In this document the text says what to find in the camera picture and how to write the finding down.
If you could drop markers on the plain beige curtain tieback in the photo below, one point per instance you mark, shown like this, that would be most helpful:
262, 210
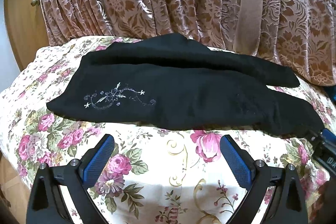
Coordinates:
247, 35

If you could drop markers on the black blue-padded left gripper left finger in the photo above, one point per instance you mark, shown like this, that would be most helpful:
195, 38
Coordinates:
46, 202

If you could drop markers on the brown floral curtain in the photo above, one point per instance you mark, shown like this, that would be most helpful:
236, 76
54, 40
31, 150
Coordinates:
296, 33

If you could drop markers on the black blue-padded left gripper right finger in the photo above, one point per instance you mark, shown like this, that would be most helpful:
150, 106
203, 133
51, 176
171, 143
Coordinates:
287, 203

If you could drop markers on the floral bed sheet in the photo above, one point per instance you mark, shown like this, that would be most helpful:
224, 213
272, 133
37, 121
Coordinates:
154, 175

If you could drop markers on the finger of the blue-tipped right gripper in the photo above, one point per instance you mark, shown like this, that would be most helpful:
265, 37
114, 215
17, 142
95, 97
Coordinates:
324, 135

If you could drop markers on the black embroidered pant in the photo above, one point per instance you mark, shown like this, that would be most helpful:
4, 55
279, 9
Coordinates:
176, 83

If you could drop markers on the wooden wardrobe door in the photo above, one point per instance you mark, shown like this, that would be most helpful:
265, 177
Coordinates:
26, 30

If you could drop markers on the brass door knob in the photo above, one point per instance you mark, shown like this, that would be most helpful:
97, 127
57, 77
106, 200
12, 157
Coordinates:
35, 3

